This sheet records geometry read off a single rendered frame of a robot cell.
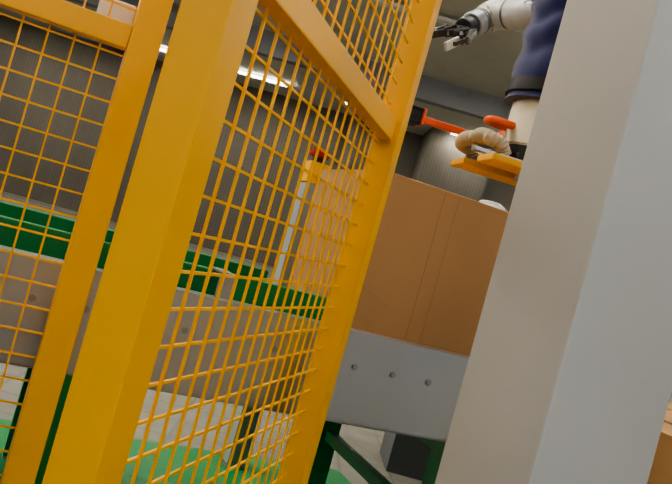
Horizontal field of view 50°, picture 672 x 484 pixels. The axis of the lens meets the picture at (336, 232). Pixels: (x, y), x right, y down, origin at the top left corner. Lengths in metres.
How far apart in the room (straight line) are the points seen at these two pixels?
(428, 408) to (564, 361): 0.85
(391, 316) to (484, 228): 0.32
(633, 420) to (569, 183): 0.26
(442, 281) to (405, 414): 0.34
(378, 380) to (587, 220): 0.83
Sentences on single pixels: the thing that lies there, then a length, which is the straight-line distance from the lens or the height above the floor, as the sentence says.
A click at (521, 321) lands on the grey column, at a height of 0.72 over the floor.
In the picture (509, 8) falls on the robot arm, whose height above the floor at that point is 1.69.
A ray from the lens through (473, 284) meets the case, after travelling 1.76.
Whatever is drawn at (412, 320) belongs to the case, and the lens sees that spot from 1.69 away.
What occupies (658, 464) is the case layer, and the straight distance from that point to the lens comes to 1.88.
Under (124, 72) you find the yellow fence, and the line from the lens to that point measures 1.25.
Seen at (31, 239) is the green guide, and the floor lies 0.61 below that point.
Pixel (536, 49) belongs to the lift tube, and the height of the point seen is 1.42.
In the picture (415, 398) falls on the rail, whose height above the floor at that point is 0.49.
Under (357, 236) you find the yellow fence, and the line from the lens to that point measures 1.35.
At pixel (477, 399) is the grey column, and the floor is 0.62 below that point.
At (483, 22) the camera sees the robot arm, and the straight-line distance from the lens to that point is 2.60.
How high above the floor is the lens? 0.74
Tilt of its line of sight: 1 degrees up
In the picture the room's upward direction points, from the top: 16 degrees clockwise
